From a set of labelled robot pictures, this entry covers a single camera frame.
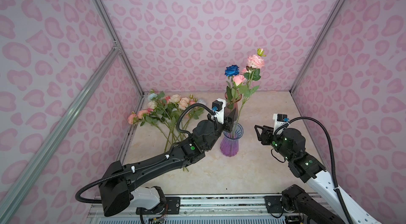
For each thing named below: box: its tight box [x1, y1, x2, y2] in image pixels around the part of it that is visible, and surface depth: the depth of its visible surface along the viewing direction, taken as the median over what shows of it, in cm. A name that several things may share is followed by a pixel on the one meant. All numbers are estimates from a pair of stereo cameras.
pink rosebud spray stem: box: [226, 67, 260, 127], surface depth 71 cm
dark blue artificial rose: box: [224, 64, 240, 124], surface depth 73 cm
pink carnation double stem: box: [234, 48, 267, 130], surface depth 69 cm
